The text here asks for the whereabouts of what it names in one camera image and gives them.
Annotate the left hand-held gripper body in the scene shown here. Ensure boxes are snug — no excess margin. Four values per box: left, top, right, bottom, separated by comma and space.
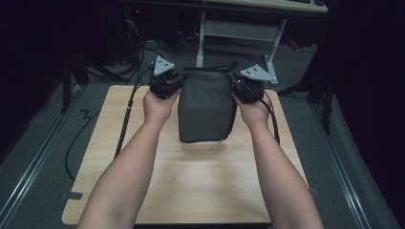
148, 55, 185, 100

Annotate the dark floor tape piece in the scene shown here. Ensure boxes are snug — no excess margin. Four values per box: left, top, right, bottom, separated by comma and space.
59, 190, 84, 201

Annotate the person's right hand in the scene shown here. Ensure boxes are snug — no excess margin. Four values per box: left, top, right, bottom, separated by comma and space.
231, 93, 272, 130

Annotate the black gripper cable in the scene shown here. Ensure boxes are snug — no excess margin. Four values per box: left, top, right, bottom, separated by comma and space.
114, 65, 155, 159
260, 90, 282, 145

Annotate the black stand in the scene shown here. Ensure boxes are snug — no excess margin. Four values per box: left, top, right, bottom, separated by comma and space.
59, 52, 91, 115

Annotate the white metal desk frame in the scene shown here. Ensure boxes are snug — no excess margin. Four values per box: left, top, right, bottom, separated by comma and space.
194, 0, 329, 86

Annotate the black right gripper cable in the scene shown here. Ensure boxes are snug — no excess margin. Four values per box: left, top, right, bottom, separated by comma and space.
260, 90, 282, 145

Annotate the person's left hand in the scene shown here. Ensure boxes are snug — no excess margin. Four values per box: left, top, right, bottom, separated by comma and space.
142, 89, 181, 124

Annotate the dark grey cloth cover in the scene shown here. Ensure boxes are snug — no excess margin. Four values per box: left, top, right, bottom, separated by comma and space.
177, 61, 239, 143

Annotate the metal floor rail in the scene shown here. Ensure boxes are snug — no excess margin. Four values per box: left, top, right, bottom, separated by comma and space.
309, 101, 374, 229
0, 84, 88, 222

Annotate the black tripod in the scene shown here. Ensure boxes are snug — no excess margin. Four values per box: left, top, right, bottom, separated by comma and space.
276, 71, 336, 135

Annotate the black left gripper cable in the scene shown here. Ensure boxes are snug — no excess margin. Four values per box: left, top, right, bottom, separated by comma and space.
114, 65, 155, 159

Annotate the dark computer case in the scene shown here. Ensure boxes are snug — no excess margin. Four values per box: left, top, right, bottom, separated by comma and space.
95, 4, 146, 66

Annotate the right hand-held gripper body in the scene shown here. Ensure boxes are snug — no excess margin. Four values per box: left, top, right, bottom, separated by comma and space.
227, 64, 277, 104

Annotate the thin black floor cable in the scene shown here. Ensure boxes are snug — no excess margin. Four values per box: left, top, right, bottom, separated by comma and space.
64, 108, 103, 183

